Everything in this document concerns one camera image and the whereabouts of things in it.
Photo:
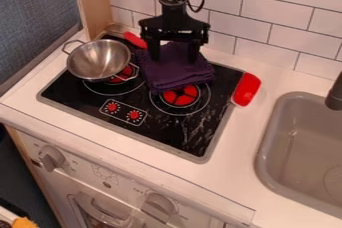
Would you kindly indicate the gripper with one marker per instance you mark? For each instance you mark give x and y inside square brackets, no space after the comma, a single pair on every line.
[174,22]

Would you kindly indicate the toy sink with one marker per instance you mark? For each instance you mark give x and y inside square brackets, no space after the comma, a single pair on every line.
[302,152]

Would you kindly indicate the silver pot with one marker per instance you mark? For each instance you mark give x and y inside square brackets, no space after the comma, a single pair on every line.
[99,59]

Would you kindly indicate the toy stove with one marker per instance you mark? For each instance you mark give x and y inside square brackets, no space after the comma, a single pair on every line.
[147,112]

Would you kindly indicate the tap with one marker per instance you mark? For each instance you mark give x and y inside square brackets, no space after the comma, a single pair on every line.
[335,95]

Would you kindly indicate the purple cloth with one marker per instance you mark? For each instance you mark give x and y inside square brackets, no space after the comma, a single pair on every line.
[176,68]

